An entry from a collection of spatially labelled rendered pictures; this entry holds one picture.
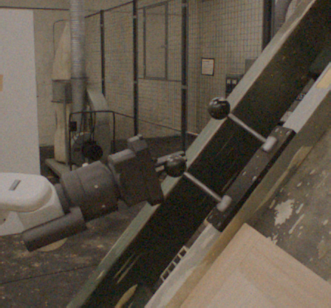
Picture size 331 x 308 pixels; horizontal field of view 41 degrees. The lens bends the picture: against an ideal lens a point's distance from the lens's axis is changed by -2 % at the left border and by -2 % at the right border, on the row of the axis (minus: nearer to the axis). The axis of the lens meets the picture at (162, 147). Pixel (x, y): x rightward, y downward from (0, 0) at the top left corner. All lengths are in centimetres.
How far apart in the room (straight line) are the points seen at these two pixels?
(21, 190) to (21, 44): 352
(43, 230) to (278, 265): 34
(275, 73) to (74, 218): 53
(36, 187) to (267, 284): 36
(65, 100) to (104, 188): 556
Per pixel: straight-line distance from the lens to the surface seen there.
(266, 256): 64
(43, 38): 872
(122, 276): 96
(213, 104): 73
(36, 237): 69
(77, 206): 70
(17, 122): 420
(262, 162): 72
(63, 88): 623
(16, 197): 70
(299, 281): 58
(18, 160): 426
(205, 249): 72
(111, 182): 71
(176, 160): 71
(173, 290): 73
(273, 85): 98
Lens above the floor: 157
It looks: 11 degrees down
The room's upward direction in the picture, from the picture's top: straight up
